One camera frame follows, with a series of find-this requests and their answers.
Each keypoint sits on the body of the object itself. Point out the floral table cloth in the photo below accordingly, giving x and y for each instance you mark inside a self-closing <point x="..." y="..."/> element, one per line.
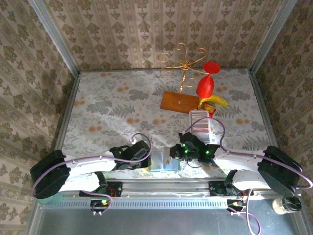
<point x="110" y="98"/>

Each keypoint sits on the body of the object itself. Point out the aluminium frame post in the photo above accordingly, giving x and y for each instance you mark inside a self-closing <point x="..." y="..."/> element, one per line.
<point x="60" y="46"/>
<point x="270" y="36"/>

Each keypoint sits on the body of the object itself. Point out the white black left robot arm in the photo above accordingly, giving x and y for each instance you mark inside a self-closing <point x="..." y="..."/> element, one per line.
<point x="93" y="164"/>

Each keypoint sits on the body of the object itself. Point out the small black controller board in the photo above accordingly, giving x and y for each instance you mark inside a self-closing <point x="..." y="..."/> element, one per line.
<point x="234" y="203"/>
<point x="97" y="202"/>

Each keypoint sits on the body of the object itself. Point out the pale green round object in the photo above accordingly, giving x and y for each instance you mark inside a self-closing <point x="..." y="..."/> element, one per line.
<point x="50" y="199"/>

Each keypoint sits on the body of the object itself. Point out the red goblet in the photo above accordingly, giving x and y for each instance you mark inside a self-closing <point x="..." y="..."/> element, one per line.
<point x="205" y="86"/>

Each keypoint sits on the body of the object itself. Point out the red gold candy wrapper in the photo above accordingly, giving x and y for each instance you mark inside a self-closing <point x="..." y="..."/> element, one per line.
<point x="209" y="109"/>

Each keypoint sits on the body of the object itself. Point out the grey metal base plate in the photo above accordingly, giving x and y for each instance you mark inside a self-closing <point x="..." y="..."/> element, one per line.
<point x="159" y="221"/>

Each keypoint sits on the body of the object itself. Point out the aluminium table edge rail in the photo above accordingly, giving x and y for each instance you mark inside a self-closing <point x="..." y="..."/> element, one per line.
<point x="267" y="122"/>
<point x="64" y="122"/>

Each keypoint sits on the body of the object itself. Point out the aluminium extrusion mounting rail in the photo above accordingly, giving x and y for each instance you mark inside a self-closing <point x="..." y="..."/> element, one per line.
<point x="166" y="187"/>

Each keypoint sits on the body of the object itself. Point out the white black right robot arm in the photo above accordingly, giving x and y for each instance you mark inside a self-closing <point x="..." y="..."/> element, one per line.
<point x="239" y="160"/>

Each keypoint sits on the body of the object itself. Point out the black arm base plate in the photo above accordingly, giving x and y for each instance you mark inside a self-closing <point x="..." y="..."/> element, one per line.
<point x="216" y="188"/>
<point x="116" y="188"/>

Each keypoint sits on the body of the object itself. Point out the yellow banana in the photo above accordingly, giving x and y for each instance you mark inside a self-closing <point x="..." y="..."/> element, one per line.
<point x="217" y="100"/>

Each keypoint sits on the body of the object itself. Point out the glass jar black lid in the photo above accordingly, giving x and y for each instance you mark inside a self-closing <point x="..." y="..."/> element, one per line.
<point x="291" y="204"/>

